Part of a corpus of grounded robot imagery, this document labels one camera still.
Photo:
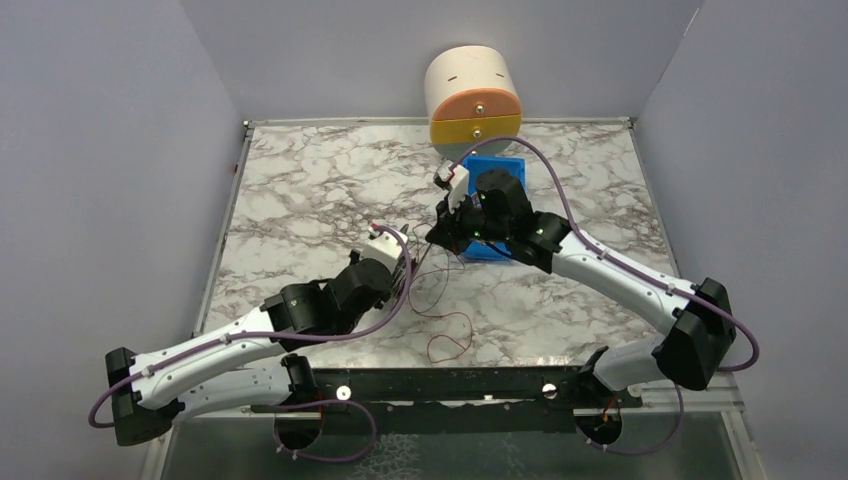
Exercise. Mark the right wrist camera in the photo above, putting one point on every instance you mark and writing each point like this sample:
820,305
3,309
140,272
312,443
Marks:
454,179

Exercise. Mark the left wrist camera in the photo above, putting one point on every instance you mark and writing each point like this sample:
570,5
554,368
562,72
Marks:
385,245

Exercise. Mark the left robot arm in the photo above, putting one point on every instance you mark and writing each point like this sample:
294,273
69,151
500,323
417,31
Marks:
251,360

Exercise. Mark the black cable spool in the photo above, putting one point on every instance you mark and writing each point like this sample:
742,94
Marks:
406,266

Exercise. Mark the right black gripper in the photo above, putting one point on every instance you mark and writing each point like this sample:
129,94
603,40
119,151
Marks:
444,229

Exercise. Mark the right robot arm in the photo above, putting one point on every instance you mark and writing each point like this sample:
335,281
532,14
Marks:
693,331

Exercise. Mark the blue plastic bin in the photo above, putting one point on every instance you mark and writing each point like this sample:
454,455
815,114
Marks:
478,166

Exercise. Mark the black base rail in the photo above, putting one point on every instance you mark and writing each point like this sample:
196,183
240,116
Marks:
458,400

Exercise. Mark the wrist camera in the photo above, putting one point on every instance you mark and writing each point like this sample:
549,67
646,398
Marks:
385,245
454,179

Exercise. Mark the round cream drawer cabinet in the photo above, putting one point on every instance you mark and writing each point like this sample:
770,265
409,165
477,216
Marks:
469,96

